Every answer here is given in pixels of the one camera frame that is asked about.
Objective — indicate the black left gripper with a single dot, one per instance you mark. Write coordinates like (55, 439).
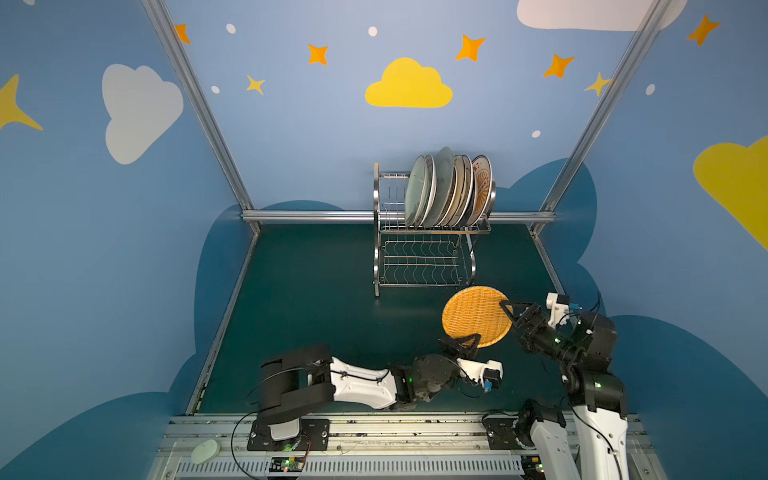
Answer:
(455, 355)

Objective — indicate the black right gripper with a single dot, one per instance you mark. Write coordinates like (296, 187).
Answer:
(529, 322)

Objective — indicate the orange woven round plate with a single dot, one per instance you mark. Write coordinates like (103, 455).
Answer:
(476, 310)

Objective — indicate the stainless steel dish rack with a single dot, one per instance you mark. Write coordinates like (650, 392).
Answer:
(409, 257)

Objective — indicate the white plate orange sunburst edge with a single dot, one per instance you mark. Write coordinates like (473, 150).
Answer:
(453, 192)

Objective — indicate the plain grey-green plate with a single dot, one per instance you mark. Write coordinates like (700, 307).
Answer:
(443, 181)

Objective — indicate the white plate floral sprigs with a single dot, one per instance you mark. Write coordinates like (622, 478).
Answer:
(459, 203)

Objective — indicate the white plate green lettered rim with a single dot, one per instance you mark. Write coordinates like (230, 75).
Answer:
(428, 194)

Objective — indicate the pale green sunflower plate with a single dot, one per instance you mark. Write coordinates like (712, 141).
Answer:
(414, 191)

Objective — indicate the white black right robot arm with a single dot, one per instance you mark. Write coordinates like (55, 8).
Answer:
(581, 343)

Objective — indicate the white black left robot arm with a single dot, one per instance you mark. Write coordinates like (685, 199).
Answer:
(305, 380)

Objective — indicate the left green circuit board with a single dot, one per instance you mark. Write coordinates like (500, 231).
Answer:
(286, 465)

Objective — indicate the pale green round disc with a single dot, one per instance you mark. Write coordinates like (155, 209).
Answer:
(205, 451)

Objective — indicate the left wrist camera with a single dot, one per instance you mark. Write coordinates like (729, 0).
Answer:
(491, 376)

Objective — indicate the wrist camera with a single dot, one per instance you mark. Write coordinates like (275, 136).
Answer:
(562, 310)
(491, 376)

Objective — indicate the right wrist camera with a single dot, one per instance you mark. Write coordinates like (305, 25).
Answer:
(562, 310)

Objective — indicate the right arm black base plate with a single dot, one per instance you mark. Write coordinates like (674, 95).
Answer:
(503, 433)

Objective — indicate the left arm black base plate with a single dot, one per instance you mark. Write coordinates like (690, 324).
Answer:
(312, 433)

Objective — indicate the aluminium frame back rail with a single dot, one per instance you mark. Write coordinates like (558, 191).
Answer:
(346, 217)

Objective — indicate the aluminium frame right post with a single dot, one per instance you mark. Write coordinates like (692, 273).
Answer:
(633, 56)

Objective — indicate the aluminium frame post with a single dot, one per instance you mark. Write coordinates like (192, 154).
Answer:
(174, 48)
(633, 56)

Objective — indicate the aluminium frame left post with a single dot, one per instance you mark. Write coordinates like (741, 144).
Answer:
(174, 48)

